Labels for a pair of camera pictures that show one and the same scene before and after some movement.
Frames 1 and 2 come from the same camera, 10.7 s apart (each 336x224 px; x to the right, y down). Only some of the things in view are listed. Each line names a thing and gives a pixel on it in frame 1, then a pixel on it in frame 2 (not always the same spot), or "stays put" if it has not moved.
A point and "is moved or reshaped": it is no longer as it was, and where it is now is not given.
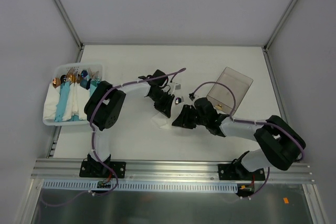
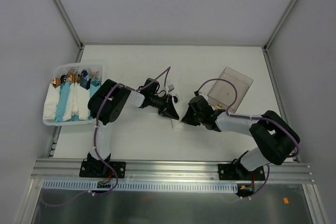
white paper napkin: [162, 121] is moved or reshaped
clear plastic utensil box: [222, 98] stays put
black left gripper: [163, 101] stays put
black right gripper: [189, 116] stays put
